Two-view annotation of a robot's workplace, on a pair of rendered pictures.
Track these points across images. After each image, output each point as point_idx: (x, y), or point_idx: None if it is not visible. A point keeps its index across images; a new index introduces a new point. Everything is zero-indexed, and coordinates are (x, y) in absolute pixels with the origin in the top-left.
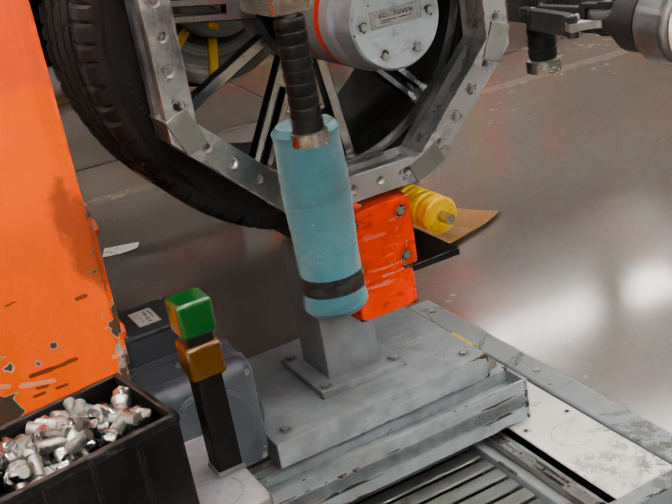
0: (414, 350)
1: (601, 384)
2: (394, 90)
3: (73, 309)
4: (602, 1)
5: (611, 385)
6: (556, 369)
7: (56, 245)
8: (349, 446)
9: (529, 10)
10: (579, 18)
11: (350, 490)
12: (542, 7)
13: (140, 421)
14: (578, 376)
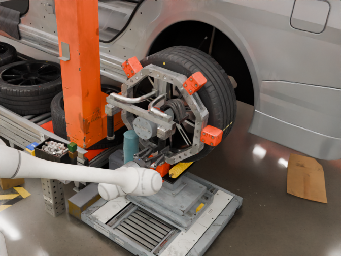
0: (181, 197)
1: (227, 250)
2: None
3: (78, 132)
4: (141, 157)
5: (228, 253)
6: (231, 238)
7: (78, 121)
8: (150, 199)
9: (146, 147)
10: (137, 156)
11: (141, 205)
12: (149, 149)
13: (60, 154)
14: (230, 244)
